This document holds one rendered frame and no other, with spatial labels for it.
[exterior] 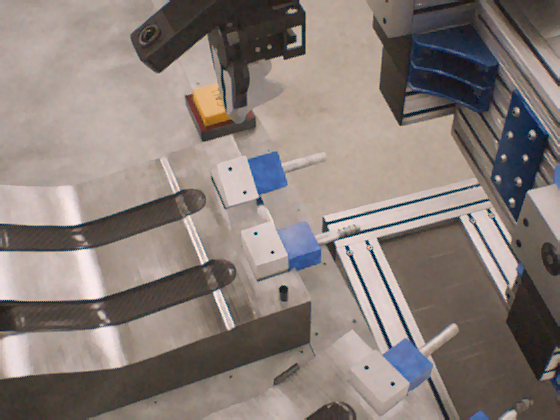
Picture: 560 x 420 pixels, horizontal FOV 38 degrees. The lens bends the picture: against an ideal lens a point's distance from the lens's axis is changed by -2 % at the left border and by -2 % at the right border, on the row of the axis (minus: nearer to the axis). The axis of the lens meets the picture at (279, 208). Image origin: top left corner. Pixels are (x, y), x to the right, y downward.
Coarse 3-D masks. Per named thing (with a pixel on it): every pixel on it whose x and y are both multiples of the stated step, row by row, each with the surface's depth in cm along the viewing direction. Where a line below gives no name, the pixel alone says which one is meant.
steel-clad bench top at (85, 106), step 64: (0, 0) 136; (64, 0) 135; (128, 0) 135; (0, 64) 126; (64, 64) 125; (128, 64) 125; (192, 64) 124; (0, 128) 117; (64, 128) 116; (128, 128) 116; (192, 128) 116; (256, 128) 116; (320, 320) 96; (192, 384) 91; (256, 384) 91
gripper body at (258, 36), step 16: (256, 0) 76; (272, 0) 76; (288, 0) 77; (240, 16) 76; (256, 16) 76; (272, 16) 76; (288, 16) 76; (304, 16) 77; (224, 32) 76; (240, 32) 76; (256, 32) 76; (272, 32) 77; (288, 32) 80; (304, 32) 78; (224, 48) 76; (240, 48) 77; (256, 48) 79; (272, 48) 80; (288, 48) 79; (304, 48) 80; (224, 64) 79
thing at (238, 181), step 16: (240, 160) 93; (256, 160) 95; (272, 160) 95; (304, 160) 97; (320, 160) 98; (224, 176) 93; (240, 176) 93; (256, 176) 95; (272, 176) 95; (224, 192) 93; (240, 192) 93; (256, 192) 93
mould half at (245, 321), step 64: (0, 192) 93; (64, 192) 97; (128, 192) 98; (0, 256) 87; (64, 256) 91; (128, 256) 92; (192, 256) 91; (192, 320) 86; (256, 320) 86; (0, 384) 78; (64, 384) 82; (128, 384) 86
